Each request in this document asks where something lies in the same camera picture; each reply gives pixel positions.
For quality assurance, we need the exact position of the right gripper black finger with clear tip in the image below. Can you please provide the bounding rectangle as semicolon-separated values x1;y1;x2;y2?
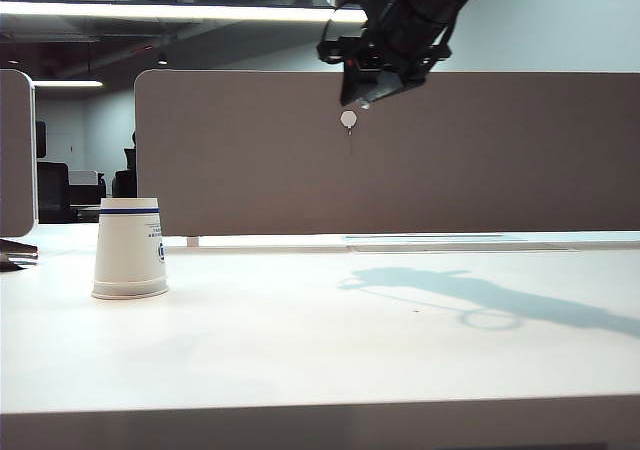
356;71;417;111

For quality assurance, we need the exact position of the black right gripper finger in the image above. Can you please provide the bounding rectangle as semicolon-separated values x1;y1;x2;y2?
340;64;375;107

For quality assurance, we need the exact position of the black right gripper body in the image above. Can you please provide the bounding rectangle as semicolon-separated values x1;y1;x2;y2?
317;23;450;89

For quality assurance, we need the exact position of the grey desk divider panel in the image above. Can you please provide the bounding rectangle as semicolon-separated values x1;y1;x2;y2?
133;68;640;236

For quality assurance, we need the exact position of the long ceiling light strip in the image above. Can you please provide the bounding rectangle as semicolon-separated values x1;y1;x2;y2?
0;0;369;24

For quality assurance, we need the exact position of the black office chair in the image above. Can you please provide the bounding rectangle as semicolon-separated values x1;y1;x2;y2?
37;162;71;224
110;132;137;200

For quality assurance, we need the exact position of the short distant ceiling light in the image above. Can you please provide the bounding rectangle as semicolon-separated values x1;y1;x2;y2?
32;80;104;89

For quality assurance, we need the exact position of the narrow brown desk divider panel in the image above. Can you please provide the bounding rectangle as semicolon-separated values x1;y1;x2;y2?
0;68;39;238

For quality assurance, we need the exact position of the black camera cable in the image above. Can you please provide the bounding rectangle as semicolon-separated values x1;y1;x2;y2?
319;0;369;54

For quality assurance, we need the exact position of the white desk cable flap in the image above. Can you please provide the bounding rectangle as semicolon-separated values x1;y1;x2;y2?
344;242;576;254

